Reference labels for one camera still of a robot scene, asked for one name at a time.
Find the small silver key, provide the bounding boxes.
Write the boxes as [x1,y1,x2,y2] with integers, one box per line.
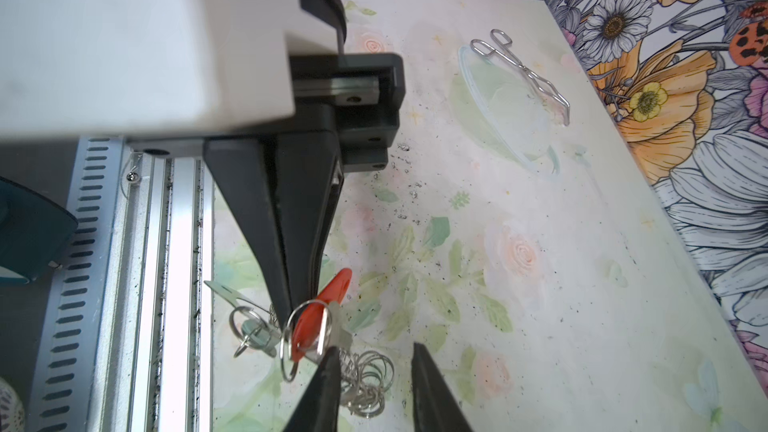
[326,301,352,353]

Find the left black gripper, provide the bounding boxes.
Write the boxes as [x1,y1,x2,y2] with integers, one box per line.
[129,0,405,326]

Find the white patterned round object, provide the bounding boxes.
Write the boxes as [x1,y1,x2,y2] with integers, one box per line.
[0,378,25,432]

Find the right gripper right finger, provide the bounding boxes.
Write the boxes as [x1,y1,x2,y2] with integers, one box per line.
[411,342,472,432]

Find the dark teal device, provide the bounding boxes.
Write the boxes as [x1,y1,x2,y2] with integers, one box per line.
[1,178,78,286]

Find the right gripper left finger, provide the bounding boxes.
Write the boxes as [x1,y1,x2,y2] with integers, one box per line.
[283,347,341,432]

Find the silver metal scissors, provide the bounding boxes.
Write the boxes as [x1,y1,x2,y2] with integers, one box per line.
[470,28,571,126]

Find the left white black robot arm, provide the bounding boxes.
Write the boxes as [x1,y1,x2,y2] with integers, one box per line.
[1,0,406,323]

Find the aluminium front rail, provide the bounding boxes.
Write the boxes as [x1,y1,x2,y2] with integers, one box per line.
[26,137,214,431]

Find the red key tag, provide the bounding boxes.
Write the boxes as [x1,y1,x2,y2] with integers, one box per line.
[291,268,352,363]

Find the clear glass bowl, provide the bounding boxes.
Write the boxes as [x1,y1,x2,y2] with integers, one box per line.
[449,45,561,177]

